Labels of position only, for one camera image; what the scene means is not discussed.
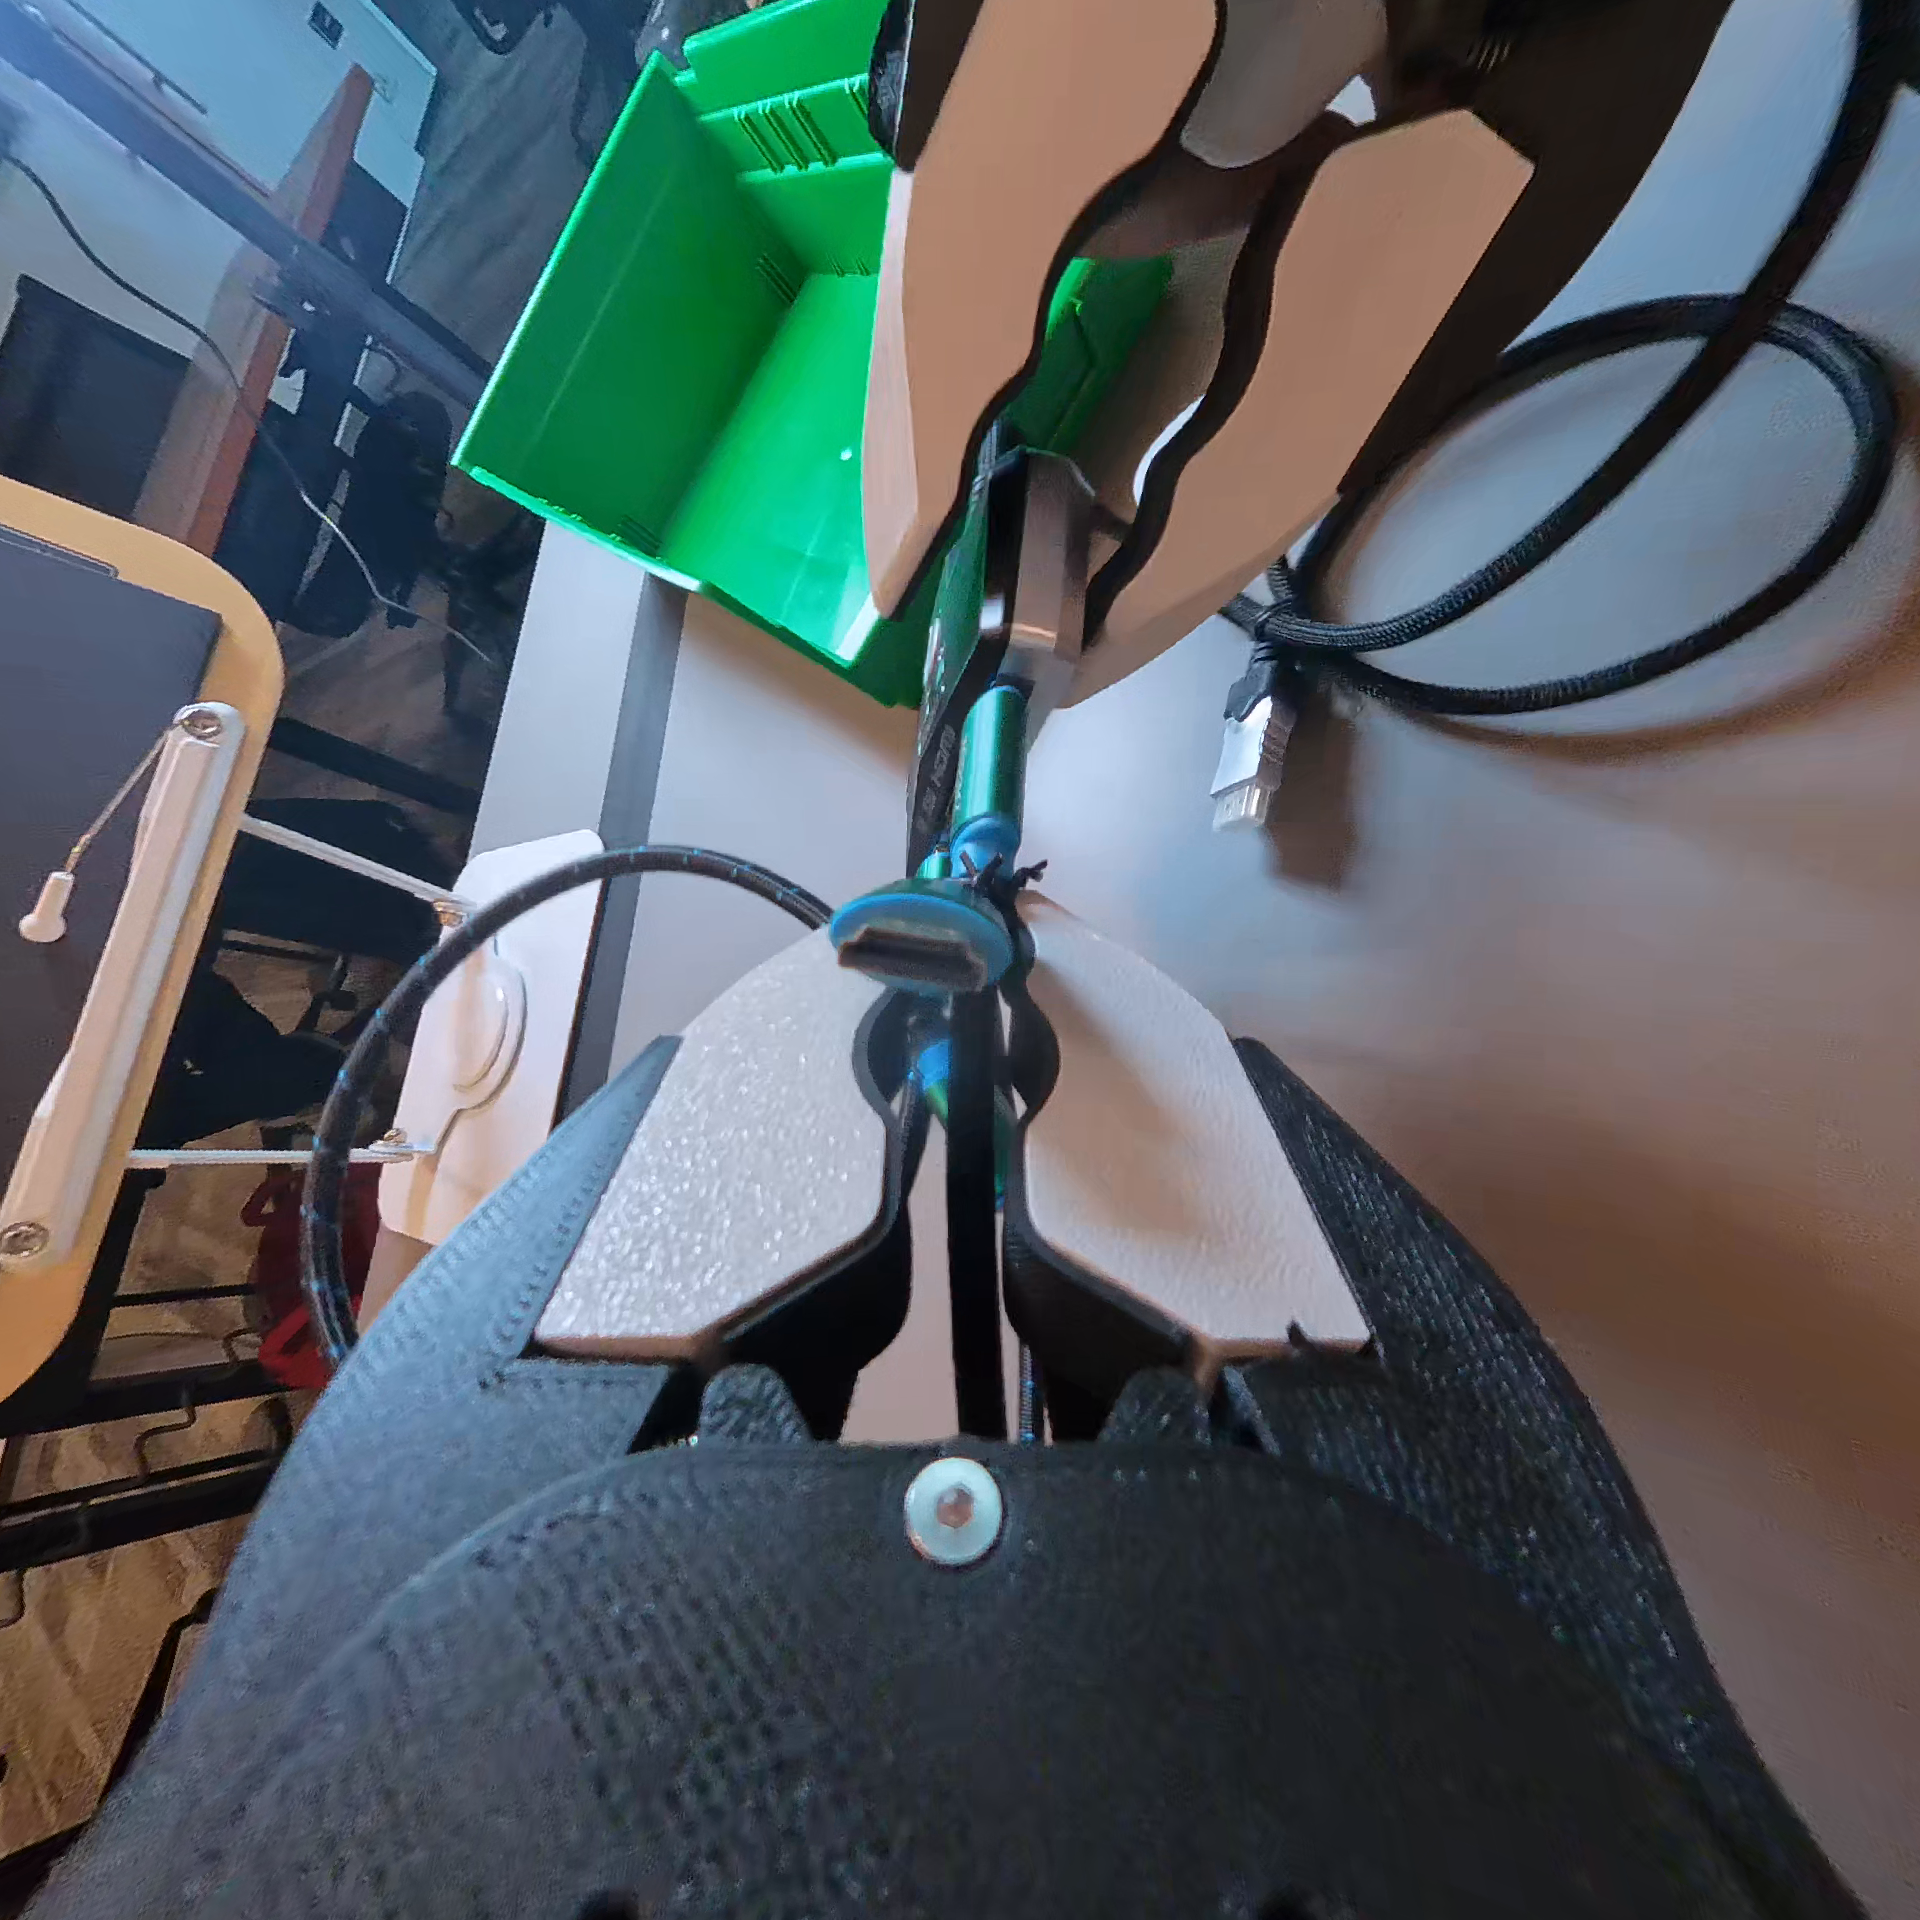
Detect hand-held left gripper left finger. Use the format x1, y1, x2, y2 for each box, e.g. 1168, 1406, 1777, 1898
533, 936, 941, 1427

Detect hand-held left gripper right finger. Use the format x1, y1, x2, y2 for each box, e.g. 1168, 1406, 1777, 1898
996, 900, 1374, 1433

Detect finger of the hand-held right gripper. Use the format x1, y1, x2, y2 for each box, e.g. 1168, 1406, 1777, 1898
863, 0, 1230, 624
1051, 107, 1541, 710

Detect black hdmi cable green plugs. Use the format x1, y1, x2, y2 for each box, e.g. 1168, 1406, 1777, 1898
300, 674, 1048, 1446
904, 426, 1000, 887

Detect thick black braided cable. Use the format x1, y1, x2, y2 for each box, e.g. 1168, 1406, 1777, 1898
1212, 0, 1920, 842

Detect green plastic bin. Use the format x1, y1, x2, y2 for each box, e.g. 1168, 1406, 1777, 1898
451, 0, 1177, 714

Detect red bag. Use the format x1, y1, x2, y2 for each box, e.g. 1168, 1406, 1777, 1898
241, 1169, 350, 1389

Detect white rod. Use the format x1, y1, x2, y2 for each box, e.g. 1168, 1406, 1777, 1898
241, 816, 471, 912
126, 1131, 441, 1169

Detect black office chair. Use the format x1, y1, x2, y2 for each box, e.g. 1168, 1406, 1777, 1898
285, 381, 547, 640

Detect desk with wooden edge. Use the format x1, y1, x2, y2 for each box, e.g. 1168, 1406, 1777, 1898
0, 475, 288, 1403
0, 0, 444, 559

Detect white plastic mount plate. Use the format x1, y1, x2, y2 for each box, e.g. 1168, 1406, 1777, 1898
374, 828, 611, 1249

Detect white desk bracket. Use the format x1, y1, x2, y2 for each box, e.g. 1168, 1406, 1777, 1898
0, 702, 251, 1273

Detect white pull cord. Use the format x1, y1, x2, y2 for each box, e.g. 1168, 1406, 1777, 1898
19, 731, 170, 943

